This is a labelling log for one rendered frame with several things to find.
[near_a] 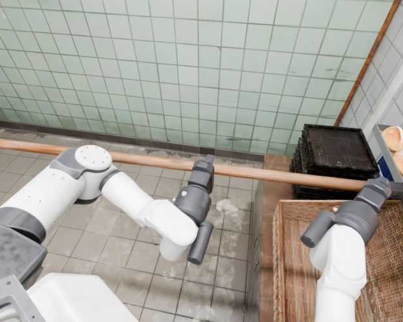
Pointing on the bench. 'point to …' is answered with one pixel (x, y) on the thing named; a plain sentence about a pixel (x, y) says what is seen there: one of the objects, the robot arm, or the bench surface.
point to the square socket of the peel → (398, 190)
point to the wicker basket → (301, 208)
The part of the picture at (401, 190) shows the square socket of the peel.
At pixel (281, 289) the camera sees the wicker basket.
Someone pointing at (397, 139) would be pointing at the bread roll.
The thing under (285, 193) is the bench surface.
